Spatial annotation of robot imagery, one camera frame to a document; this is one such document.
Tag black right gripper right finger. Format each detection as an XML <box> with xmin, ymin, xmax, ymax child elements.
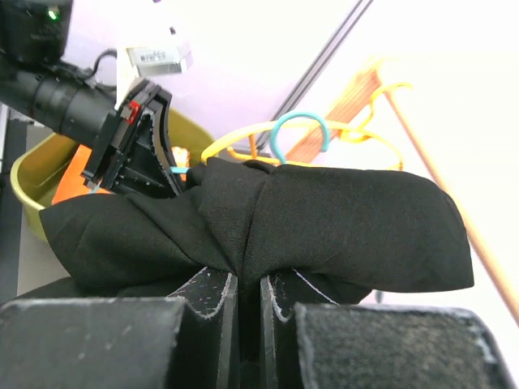
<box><xmin>259</xmin><ymin>270</ymin><xmax>515</xmax><ymax>388</ymax></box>

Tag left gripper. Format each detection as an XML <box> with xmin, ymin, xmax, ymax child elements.
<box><xmin>81</xmin><ymin>79</ymin><xmax>183</xmax><ymax>199</ymax></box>

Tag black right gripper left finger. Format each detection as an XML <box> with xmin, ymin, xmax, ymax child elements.
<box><xmin>1</xmin><ymin>270</ymin><xmax>238</xmax><ymax>388</ymax></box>

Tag orange trousers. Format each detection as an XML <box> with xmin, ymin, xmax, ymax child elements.
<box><xmin>51</xmin><ymin>145</ymin><xmax>201</xmax><ymax>205</ymax></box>

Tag yellow orange hanger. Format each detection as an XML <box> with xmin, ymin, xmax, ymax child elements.
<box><xmin>200</xmin><ymin>82</ymin><xmax>412</xmax><ymax>171</ymax></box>

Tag black trousers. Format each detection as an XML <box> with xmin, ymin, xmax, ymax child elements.
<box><xmin>15</xmin><ymin>156</ymin><xmax>475</xmax><ymax>305</ymax></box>

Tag teal hanger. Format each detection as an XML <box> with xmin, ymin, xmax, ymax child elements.
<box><xmin>87</xmin><ymin>110</ymin><xmax>330</xmax><ymax>195</ymax></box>

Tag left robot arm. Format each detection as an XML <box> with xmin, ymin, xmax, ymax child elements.
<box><xmin>1</xmin><ymin>1</ymin><xmax>184</xmax><ymax>199</ymax></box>

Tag olive green plastic basket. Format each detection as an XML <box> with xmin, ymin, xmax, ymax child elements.
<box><xmin>10</xmin><ymin>109</ymin><xmax>214</xmax><ymax>242</ymax></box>

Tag wooden clothes rack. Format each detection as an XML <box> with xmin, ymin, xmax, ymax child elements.
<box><xmin>278</xmin><ymin>56</ymin><xmax>518</xmax><ymax>326</ymax></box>

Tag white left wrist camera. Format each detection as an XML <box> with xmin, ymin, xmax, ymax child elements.
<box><xmin>115</xmin><ymin>0</ymin><xmax>195</xmax><ymax>110</ymax></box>

